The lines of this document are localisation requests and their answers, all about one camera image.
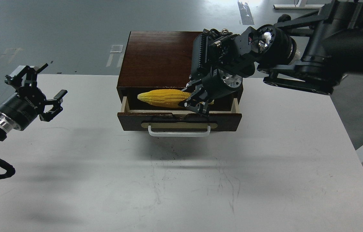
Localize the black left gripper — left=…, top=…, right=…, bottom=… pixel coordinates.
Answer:
left=0, top=63, right=68, bottom=131

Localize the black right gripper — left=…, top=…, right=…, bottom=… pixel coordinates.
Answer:
left=178, top=69, right=242, bottom=116

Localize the yellow corn cob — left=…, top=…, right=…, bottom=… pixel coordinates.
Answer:
left=137, top=89, right=215, bottom=109

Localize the wooden drawer with white handle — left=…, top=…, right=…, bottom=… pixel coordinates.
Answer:
left=117, top=97, right=242, bottom=138

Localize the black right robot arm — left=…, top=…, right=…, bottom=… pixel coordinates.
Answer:
left=179, top=0, right=363, bottom=116

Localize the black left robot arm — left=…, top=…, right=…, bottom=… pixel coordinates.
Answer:
left=0, top=63, right=67, bottom=179

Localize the dark wooden drawer cabinet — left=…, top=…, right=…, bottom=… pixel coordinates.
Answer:
left=116, top=31, right=244, bottom=97

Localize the white table leg base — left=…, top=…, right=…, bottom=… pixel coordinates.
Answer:
left=273, top=0, right=324, bottom=9

